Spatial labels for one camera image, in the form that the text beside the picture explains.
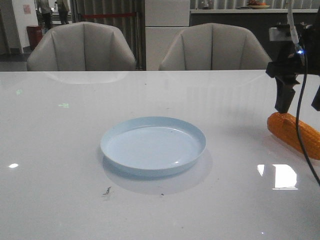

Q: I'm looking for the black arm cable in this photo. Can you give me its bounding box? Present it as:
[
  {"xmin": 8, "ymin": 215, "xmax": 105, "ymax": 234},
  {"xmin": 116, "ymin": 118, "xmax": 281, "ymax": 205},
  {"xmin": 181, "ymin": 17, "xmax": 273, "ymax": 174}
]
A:
[{"xmin": 295, "ymin": 53, "xmax": 320, "ymax": 187}]

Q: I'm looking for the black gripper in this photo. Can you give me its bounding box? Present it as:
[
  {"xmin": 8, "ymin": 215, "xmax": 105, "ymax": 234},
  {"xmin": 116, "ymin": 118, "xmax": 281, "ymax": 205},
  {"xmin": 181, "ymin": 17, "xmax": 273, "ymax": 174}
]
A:
[{"xmin": 266, "ymin": 24, "xmax": 320, "ymax": 113}]

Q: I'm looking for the small decorative windmill figure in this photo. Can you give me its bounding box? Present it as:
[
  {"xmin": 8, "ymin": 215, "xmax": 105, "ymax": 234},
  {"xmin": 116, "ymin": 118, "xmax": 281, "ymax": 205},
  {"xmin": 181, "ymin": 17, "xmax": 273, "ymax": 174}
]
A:
[{"xmin": 201, "ymin": 0, "xmax": 214, "ymax": 10}]

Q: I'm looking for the red trash bin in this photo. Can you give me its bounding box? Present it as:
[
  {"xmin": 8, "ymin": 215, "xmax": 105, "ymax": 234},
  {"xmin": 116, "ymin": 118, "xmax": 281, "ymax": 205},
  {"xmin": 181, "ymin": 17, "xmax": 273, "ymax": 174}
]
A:
[{"xmin": 26, "ymin": 25, "xmax": 43, "ymax": 50}]

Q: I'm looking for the fruit bowl on counter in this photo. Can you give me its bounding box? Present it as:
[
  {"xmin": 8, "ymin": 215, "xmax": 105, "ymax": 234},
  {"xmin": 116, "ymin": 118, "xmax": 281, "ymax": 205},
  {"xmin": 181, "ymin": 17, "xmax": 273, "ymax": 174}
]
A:
[{"xmin": 247, "ymin": 0, "xmax": 270, "ymax": 10}]

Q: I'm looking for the right beige upholstered chair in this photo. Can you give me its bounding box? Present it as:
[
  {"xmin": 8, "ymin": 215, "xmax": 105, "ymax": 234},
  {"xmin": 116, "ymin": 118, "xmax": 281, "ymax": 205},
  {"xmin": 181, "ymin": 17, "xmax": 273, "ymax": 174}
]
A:
[{"xmin": 158, "ymin": 23, "xmax": 271, "ymax": 71}]

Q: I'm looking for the orange corn cob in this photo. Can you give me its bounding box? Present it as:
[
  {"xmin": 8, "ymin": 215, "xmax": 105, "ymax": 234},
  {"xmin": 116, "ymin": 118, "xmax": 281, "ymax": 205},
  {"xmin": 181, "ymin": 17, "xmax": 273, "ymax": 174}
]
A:
[{"xmin": 267, "ymin": 112, "xmax": 320, "ymax": 161}]

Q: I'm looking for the red barrier belt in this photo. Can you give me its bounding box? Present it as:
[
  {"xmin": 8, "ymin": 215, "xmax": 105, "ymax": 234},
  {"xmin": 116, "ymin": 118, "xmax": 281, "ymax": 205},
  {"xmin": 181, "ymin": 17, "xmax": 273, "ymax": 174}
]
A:
[{"xmin": 81, "ymin": 12, "xmax": 137, "ymax": 19}]

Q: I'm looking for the left beige upholstered chair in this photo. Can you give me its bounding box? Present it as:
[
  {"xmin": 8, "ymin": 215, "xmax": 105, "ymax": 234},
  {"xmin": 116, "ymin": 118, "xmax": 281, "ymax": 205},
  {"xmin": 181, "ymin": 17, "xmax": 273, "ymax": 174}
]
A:
[{"xmin": 26, "ymin": 21, "xmax": 136, "ymax": 72}]

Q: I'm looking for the person in background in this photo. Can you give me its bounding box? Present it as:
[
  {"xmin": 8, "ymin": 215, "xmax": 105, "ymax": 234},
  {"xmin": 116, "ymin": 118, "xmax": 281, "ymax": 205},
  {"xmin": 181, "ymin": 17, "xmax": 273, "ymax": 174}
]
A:
[
  {"xmin": 56, "ymin": 0, "xmax": 70, "ymax": 25},
  {"xmin": 36, "ymin": 0, "xmax": 52, "ymax": 30}
]

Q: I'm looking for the light blue round plate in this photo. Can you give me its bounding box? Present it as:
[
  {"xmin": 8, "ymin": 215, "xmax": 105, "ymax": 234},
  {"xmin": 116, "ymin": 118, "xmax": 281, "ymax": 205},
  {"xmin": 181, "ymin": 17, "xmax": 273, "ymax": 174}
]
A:
[{"xmin": 100, "ymin": 116, "xmax": 207, "ymax": 178}]

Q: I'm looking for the beige upholstered chair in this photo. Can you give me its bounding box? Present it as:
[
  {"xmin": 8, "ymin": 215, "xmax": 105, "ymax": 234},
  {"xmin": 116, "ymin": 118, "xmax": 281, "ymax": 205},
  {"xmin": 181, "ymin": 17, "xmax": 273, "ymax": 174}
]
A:
[
  {"xmin": 26, "ymin": 21, "xmax": 136, "ymax": 72},
  {"xmin": 158, "ymin": 23, "xmax": 271, "ymax": 71}
]

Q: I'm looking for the white wrapped cable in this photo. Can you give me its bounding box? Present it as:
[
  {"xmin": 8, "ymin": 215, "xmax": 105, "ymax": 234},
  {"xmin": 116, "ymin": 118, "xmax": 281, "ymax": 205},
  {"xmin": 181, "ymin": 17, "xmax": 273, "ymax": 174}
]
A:
[{"xmin": 286, "ymin": 0, "xmax": 300, "ymax": 46}]

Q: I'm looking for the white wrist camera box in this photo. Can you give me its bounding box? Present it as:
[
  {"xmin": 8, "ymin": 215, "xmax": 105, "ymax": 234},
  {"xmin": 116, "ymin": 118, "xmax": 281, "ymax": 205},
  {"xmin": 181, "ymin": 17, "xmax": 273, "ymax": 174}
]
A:
[{"xmin": 268, "ymin": 24, "xmax": 299, "ymax": 44}]

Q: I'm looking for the white drawer cabinet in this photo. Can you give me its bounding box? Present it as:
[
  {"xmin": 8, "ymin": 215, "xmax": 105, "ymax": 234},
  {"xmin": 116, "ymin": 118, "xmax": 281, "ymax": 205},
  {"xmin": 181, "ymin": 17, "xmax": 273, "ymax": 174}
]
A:
[{"xmin": 144, "ymin": 0, "xmax": 190, "ymax": 71}]

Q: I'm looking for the dark grey sideboard counter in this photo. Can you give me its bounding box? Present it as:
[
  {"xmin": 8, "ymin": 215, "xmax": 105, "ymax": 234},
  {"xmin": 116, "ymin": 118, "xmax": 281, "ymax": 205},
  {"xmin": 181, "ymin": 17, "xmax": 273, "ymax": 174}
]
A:
[{"xmin": 189, "ymin": 8, "xmax": 320, "ymax": 63}]

